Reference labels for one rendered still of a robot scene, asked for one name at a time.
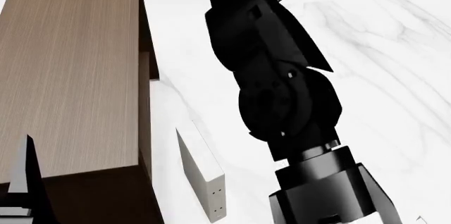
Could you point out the grey black left gripper finger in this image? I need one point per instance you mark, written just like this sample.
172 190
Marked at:
24 166

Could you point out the brown wooden cabinet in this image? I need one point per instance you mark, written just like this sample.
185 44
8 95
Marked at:
70 76

